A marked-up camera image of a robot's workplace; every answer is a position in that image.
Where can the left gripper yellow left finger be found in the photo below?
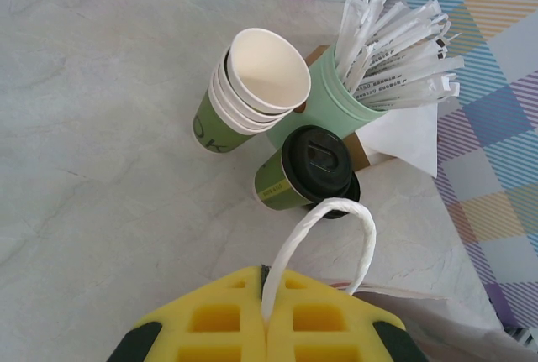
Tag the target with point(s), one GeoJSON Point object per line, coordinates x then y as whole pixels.
{"type": "Point", "coordinates": [210, 320]}

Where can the red white paper bag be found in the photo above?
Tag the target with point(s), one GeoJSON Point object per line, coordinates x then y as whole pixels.
{"type": "Point", "coordinates": [370, 236]}

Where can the mint green straw holder cup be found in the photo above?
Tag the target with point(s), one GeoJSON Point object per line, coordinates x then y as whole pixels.
{"type": "Point", "coordinates": [332, 106]}

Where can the white paper napkin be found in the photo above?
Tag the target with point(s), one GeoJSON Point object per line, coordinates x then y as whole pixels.
{"type": "Point", "coordinates": [412, 135]}

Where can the paper wrapped straw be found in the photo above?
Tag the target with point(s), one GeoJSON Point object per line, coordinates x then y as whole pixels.
{"type": "Point", "coordinates": [348, 30]}
{"type": "Point", "coordinates": [420, 93]}
{"type": "Point", "coordinates": [378, 5]}
{"type": "Point", "coordinates": [428, 70]}
{"type": "Point", "coordinates": [424, 43]}
{"type": "Point", "coordinates": [362, 30]}
{"type": "Point", "coordinates": [414, 22]}

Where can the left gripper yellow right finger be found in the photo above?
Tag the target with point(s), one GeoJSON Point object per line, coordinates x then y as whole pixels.
{"type": "Point", "coordinates": [328, 324]}

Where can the brown cardboard napkin box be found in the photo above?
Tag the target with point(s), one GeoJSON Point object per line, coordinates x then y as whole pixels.
{"type": "Point", "coordinates": [357, 148]}

